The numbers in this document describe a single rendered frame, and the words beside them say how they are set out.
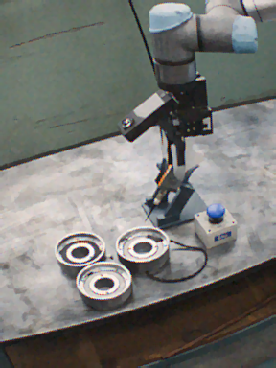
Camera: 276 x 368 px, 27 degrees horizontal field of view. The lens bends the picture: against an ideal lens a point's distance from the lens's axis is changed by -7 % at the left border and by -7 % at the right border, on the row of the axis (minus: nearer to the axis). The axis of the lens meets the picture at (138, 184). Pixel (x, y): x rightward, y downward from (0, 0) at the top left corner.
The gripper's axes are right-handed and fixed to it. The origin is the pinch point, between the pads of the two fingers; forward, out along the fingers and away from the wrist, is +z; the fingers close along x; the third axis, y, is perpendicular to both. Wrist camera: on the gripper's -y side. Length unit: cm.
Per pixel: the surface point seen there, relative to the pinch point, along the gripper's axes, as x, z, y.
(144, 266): -8.2, 14.1, -10.1
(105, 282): -8.4, 15.1, -18.2
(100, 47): 158, 36, 25
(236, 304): -4.4, 41.6, 13.3
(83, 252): 2.3, 15.4, -19.7
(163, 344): -9.1, 41.6, -8.0
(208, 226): -4.6, 12.1, 5.1
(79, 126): 158, 76, 10
